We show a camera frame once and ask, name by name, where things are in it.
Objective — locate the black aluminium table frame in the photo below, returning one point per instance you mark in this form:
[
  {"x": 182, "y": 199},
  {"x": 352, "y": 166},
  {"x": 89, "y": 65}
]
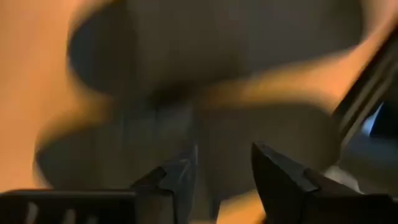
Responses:
[{"x": 367, "y": 90}]

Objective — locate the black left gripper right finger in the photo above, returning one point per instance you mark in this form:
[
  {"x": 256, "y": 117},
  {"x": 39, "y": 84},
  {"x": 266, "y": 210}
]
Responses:
[{"x": 280, "y": 186}]

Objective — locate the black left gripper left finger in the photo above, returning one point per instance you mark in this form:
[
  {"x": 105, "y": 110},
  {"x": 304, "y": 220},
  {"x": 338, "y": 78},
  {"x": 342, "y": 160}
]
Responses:
[{"x": 174, "y": 193}]

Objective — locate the black slide sandal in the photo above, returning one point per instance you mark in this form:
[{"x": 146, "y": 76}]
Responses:
[{"x": 186, "y": 146}]

